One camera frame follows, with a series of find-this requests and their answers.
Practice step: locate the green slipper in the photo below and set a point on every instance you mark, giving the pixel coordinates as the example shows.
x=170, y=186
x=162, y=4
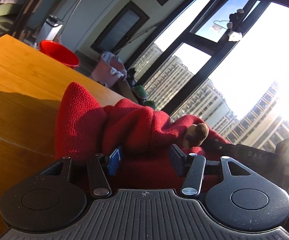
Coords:
x=150, y=103
x=139, y=91

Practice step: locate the red plastic bucket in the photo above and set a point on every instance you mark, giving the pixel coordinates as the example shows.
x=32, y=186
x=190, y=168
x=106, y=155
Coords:
x=59, y=53

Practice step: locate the broom pole by window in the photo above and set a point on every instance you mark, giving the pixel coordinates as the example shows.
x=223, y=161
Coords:
x=137, y=35

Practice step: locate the pink laundry basket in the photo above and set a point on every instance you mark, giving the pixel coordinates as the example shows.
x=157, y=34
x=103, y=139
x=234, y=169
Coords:
x=109, y=70

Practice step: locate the mop with long handle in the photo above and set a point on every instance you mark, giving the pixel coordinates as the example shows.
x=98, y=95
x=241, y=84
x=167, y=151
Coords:
x=66, y=18

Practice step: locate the green slipper near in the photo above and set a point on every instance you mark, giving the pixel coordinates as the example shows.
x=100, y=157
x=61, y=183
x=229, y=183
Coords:
x=150, y=103

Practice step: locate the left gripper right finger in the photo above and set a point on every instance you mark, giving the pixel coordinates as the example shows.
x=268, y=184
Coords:
x=189, y=166

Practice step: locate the white mop bucket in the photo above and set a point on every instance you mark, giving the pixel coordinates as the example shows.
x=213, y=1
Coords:
x=50, y=29

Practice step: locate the green slipper far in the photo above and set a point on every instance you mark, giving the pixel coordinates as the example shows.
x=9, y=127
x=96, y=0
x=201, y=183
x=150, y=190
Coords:
x=139, y=91

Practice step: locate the clothes hanger with socks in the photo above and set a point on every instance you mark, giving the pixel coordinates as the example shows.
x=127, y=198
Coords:
x=234, y=34

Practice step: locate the red fleece garment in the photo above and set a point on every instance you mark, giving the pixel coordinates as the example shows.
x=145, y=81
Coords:
x=235, y=202

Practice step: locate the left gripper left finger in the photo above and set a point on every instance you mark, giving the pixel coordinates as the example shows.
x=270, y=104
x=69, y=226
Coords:
x=99, y=168

